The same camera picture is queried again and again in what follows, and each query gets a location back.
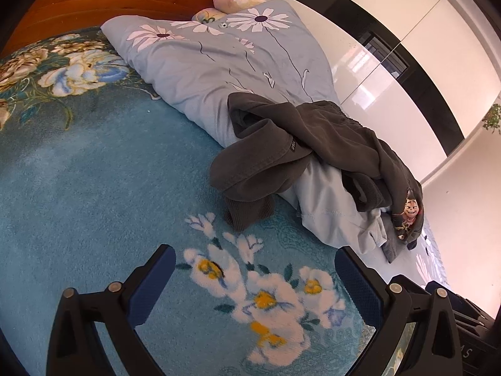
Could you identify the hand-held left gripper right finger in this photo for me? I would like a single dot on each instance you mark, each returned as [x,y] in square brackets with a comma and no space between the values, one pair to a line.
[356,286]

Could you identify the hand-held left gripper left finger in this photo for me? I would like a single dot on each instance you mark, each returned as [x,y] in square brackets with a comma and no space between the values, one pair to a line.
[152,282]

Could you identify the dark grey pants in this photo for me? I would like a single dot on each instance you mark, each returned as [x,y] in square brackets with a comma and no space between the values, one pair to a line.
[274,156]

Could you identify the pile of clothes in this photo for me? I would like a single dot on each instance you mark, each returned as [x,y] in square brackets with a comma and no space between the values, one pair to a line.
[411,211]

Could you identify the grey garment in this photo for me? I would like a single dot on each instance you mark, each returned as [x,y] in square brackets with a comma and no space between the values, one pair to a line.
[391,246]

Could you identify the light blue garment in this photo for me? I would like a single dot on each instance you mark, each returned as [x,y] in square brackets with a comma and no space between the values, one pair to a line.
[332,211]

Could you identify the blue floral blanket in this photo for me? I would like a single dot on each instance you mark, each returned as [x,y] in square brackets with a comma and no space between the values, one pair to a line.
[98,188]

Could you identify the green plant decoration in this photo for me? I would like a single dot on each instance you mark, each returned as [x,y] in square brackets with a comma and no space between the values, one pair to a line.
[494,119]

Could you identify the grey-blue daisy quilt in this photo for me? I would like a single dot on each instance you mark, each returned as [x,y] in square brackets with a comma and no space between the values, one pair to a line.
[203,70]

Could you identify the glossy white wardrobe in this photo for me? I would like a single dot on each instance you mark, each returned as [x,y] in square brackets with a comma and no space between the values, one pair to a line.
[391,19]

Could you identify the pale floral pillow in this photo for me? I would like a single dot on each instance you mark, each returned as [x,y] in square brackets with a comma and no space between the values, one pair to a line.
[207,15]

